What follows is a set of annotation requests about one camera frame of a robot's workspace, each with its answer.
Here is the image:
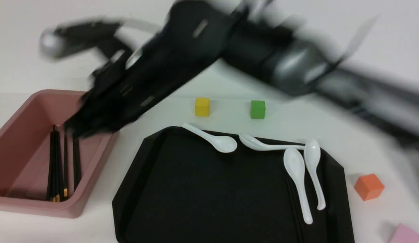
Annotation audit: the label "black chopstick rightmost in bin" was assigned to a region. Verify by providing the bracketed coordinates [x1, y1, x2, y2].
[73, 137, 81, 191]

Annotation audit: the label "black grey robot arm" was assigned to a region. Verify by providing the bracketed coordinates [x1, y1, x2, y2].
[64, 0, 419, 150]

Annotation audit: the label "white spoon far left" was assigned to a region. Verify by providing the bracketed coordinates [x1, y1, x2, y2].
[181, 123, 238, 153]

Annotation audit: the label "white spoon centre long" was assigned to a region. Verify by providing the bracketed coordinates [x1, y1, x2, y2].
[283, 148, 313, 224]

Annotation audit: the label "pink cube block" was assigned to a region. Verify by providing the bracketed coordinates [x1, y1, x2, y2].
[388, 223, 419, 243]

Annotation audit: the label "white spoon far right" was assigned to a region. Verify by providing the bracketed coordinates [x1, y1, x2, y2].
[303, 139, 326, 211]

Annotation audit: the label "green cube block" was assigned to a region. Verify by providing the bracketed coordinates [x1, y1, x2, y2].
[250, 100, 265, 119]

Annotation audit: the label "orange cube block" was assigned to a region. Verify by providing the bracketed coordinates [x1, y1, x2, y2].
[354, 173, 385, 201]

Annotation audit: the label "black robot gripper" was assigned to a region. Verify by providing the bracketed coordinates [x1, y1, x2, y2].
[64, 0, 237, 137]

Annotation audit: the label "white spoon lying sideways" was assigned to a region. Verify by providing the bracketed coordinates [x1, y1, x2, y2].
[238, 134, 305, 151]

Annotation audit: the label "pink plastic bin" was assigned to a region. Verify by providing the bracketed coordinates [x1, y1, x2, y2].
[0, 89, 119, 218]

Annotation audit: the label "black plastic tray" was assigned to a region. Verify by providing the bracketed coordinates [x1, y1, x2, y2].
[112, 126, 355, 243]

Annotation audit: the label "yellow cube block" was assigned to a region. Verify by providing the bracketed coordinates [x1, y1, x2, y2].
[194, 97, 210, 117]

